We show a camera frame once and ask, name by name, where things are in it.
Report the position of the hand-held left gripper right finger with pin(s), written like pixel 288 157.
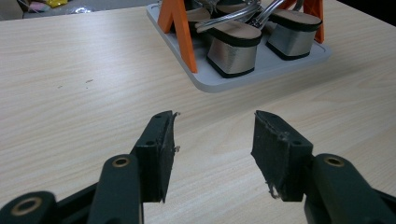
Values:
pixel 277 155

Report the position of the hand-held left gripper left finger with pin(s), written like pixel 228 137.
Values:
pixel 157 155

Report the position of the metal cup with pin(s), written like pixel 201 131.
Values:
pixel 233 56

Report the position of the clear plastic bag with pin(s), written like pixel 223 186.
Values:
pixel 79 10

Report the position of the yellow packet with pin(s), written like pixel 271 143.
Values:
pixel 56 2

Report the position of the pink packet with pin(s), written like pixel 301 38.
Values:
pixel 38 6

